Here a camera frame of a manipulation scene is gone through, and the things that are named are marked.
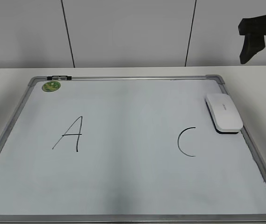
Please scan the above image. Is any white whiteboard eraser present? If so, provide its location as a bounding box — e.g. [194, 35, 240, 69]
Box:
[206, 93, 243, 134]

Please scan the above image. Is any white framed whiteboard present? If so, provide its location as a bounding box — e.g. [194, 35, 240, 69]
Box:
[0, 75, 266, 223]

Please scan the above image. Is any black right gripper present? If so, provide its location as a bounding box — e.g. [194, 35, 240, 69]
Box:
[238, 15, 266, 64]

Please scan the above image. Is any green round magnet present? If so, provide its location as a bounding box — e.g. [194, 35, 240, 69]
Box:
[42, 81, 61, 92]

